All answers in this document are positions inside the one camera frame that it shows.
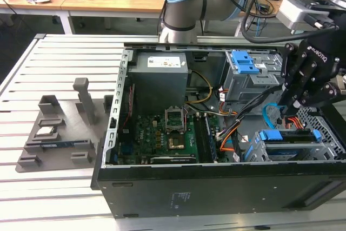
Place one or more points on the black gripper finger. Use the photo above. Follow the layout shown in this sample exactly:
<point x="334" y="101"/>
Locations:
<point x="290" y="63"/>
<point x="331" y="91"/>

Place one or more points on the hard disk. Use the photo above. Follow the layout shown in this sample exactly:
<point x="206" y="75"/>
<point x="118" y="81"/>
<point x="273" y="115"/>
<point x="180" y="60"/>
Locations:
<point x="270" y="135"/>

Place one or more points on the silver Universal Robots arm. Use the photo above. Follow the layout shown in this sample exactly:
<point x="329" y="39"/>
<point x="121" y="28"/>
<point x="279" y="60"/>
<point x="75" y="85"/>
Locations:
<point x="183" y="9"/>

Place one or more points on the grey metal disk bay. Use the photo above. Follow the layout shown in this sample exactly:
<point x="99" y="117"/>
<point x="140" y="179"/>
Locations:
<point x="302" y="147"/>

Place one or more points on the blue plastic cage latch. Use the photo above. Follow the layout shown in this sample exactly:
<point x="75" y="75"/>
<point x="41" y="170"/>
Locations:
<point x="243" y="62"/>

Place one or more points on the grey metal drive cage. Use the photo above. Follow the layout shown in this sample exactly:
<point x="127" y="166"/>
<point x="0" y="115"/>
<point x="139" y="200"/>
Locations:
<point x="243" y="87"/>

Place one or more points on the black RAM slot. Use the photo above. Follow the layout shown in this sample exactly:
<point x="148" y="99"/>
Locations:
<point x="200" y="139"/>

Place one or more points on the thin locking lever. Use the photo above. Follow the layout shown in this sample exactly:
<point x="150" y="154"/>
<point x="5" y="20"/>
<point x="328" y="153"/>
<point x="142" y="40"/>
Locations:
<point x="184" y="118"/>

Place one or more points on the grey power supply unit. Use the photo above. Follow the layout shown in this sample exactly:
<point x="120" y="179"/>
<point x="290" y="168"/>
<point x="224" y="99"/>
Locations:
<point x="156" y="85"/>

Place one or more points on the CPU socket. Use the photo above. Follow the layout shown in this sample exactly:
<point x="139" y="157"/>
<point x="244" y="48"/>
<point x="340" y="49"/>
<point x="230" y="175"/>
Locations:
<point x="175" y="143"/>

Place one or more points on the black open PC case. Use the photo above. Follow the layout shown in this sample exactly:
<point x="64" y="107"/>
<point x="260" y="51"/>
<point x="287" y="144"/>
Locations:
<point x="216" y="187"/>

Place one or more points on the black graphics card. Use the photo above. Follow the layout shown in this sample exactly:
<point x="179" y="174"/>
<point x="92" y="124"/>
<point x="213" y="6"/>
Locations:
<point x="173" y="159"/>

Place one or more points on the green motherboard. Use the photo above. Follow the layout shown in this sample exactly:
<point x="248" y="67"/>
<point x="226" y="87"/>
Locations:
<point x="151" y="136"/>

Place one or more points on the wooden desk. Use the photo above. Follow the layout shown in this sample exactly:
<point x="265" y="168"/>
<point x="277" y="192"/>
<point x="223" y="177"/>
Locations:
<point x="94" y="1"/>

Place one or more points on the grey parts rack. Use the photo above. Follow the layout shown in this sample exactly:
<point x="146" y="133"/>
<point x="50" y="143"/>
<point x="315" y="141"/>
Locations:
<point x="73" y="122"/>

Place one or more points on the silver CPU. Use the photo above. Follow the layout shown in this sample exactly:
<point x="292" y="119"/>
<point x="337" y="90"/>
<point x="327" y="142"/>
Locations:
<point x="46" y="131"/>

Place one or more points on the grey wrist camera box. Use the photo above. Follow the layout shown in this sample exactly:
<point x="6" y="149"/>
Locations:
<point x="292" y="14"/>

